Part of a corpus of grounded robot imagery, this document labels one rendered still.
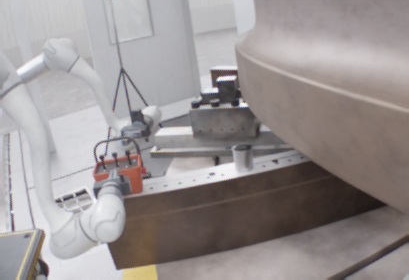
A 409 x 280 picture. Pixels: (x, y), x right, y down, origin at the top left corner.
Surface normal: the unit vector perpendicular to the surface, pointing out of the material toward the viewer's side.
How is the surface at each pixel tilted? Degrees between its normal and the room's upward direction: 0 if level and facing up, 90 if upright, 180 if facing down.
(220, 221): 90
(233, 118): 90
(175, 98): 90
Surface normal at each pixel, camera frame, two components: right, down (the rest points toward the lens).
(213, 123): -0.24, 0.38
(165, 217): 0.15, 0.34
